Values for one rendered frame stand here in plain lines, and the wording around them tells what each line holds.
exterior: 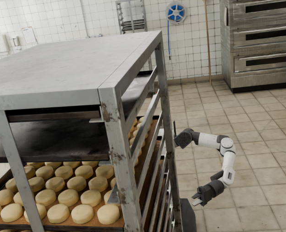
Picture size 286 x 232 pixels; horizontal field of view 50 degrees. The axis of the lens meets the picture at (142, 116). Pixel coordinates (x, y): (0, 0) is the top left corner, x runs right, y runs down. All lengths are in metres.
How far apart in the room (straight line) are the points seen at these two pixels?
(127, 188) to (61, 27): 6.17
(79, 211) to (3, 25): 6.54
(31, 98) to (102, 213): 0.31
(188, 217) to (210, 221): 0.29
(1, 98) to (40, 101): 0.08
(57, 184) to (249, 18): 4.86
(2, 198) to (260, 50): 5.14
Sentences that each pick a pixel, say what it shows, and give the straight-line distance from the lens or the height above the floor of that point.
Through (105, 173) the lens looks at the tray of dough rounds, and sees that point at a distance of 0.86.
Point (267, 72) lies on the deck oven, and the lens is 5.78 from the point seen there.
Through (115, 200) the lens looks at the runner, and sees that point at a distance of 0.64.
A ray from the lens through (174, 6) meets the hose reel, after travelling 6.21.
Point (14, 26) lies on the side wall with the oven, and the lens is 7.04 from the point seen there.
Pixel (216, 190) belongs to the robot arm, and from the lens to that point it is 1.87.
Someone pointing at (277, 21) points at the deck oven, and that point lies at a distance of 5.64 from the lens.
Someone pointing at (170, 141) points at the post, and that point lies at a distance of 1.23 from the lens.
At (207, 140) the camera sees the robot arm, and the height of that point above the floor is 0.98.
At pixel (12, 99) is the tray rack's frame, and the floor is 1.81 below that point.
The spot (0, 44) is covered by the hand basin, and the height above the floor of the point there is 1.29.
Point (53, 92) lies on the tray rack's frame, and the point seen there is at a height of 1.82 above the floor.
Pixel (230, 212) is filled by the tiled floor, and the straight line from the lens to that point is 3.01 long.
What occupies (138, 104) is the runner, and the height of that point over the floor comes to 1.69.
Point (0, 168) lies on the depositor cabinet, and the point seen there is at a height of 0.68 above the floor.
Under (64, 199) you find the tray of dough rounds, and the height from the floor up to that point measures 1.51.
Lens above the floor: 1.96
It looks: 22 degrees down
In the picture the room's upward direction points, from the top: 8 degrees counter-clockwise
